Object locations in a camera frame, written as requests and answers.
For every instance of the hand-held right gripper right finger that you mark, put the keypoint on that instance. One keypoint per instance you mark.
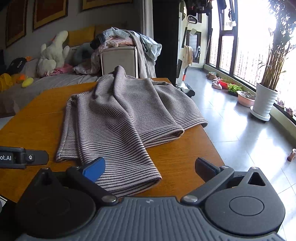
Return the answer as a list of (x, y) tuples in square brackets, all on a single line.
[(208, 169)]

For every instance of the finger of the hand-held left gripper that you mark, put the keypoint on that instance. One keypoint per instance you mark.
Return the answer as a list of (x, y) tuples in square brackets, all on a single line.
[(38, 157)]

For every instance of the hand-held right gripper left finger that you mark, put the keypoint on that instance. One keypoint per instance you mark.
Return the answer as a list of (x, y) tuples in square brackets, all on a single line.
[(93, 169)]

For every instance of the striped knit sweater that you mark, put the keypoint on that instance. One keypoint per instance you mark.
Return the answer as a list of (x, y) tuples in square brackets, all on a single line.
[(115, 115)]

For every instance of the pile of clothes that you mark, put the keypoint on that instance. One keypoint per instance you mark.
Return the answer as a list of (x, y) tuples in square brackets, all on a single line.
[(143, 44)]

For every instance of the hanging dark clothes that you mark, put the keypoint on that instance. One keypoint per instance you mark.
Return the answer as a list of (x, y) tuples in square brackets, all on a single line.
[(203, 7)]

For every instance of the yellow plush toy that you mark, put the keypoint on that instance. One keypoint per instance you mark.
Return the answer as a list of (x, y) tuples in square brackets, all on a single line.
[(7, 82)]

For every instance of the yellow-green plush toy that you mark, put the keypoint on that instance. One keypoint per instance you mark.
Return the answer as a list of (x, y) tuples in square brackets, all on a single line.
[(27, 82)]

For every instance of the sofa with grey cover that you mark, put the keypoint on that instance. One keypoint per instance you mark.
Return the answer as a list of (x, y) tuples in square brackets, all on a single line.
[(46, 81)]

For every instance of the pink basin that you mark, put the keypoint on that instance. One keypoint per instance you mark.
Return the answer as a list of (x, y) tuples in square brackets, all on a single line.
[(245, 99)]

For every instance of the small green potted plant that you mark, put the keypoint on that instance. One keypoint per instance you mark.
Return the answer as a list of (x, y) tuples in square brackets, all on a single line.
[(234, 89)]

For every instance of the pair of pink slippers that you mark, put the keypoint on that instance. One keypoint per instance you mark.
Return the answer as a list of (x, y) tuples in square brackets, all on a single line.
[(217, 84)]

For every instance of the brown shoe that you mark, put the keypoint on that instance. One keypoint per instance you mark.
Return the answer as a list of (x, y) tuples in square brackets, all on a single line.
[(291, 155)]

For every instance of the red basin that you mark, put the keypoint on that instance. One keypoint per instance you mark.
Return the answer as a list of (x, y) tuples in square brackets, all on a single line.
[(225, 83)]

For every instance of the potted bamboo plant white pot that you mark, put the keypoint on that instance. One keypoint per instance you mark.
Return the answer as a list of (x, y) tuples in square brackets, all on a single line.
[(264, 102)]

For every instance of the pink cloth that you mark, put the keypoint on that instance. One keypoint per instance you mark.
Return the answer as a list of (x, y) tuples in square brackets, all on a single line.
[(61, 69)]

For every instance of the black cap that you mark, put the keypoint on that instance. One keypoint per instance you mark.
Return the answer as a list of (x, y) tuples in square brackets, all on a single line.
[(16, 64)]

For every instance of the pair of brown boots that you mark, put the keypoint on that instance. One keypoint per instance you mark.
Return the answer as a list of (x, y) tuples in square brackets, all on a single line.
[(211, 75)]

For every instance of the small pink shoe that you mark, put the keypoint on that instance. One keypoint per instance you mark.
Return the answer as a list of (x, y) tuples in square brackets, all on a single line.
[(289, 111), (280, 103)]

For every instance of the orange plush toy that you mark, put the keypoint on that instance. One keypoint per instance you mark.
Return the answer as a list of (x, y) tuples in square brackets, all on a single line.
[(28, 58)]

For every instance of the white plush duck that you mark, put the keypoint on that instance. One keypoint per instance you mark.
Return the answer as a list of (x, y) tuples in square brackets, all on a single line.
[(53, 55)]

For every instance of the white upright vacuum cleaner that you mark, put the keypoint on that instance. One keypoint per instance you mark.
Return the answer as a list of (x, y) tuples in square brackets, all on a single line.
[(181, 69)]

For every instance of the floral cloth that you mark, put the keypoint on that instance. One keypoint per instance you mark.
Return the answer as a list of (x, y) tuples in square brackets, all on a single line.
[(89, 66)]

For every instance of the grey neck pillow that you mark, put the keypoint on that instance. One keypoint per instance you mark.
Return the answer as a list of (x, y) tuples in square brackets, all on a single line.
[(82, 53)]

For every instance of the cream hanging cloth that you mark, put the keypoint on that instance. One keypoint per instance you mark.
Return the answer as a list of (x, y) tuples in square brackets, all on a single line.
[(188, 54)]

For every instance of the beige curtain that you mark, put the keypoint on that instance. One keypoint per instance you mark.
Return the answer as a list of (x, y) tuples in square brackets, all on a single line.
[(148, 16)]

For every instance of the dark window frame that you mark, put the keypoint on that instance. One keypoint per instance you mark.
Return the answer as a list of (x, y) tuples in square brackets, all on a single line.
[(229, 46)]

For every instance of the framed wall picture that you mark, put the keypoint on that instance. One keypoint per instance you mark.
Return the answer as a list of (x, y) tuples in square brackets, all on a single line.
[(16, 20), (104, 3), (49, 11)]

